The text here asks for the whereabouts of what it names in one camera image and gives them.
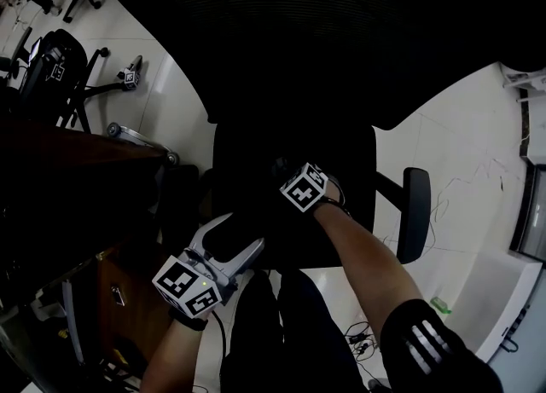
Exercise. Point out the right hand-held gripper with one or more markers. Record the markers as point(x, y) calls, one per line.
point(303, 188)

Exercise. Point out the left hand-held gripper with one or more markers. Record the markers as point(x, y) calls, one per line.
point(179, 282)

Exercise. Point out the black office chair seat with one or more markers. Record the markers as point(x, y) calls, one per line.
point(290, 144)

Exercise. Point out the person's right forearm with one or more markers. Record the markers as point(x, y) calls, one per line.
point(362, 255)

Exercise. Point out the person's left forearm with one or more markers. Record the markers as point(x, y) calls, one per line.
point(179, 357)

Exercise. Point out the person's right hand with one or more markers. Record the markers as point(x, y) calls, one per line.
point(335, 191)

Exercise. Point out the black wristband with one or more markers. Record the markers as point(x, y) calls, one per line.
point(187, 321)

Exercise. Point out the brown wooden drawer cabinet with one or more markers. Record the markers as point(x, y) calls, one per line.
point(132, 297)

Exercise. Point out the person's black trousers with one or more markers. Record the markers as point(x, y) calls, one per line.
point(290, 331)

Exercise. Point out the black chair armrest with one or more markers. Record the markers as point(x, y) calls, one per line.
point(414, 212)

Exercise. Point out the silver chair base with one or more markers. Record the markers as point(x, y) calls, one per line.
point(136, 137)

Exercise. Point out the dark wooden desk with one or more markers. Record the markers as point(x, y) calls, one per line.
point(64, 178)

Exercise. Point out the green plastic bottle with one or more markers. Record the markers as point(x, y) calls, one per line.
point(440, 305)

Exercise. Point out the person's black shirt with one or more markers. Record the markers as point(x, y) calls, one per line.
point(431, 357)

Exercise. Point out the black swivel chair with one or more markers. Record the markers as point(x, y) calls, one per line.
point(68, 84)

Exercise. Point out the white low cabinet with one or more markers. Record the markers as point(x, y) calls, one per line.
point(499, 297)

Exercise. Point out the black framed panel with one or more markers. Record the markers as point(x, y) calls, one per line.
point(531, 212)

